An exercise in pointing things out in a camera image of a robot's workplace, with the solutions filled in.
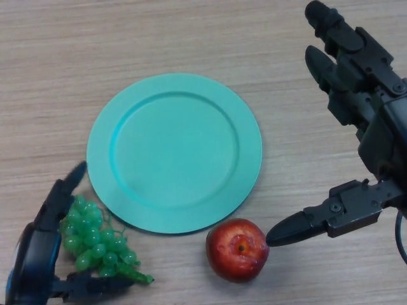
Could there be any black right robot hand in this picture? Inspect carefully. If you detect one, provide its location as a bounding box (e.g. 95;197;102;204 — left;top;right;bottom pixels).
265;0;407;248

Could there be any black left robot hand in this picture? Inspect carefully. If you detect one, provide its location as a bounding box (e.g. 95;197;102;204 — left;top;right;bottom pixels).
4;160;134;305

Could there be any green grape bunch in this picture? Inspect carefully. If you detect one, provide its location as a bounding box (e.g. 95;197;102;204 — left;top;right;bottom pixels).
59;194;156;285

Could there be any round teal green plate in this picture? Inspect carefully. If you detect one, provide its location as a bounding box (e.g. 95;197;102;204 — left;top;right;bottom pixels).
86;72;263;235

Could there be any red apple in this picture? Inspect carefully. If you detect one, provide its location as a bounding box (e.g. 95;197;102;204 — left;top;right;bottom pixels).
205;217;270;284

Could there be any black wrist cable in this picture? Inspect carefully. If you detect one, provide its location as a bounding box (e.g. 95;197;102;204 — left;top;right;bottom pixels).
394;208;407;264

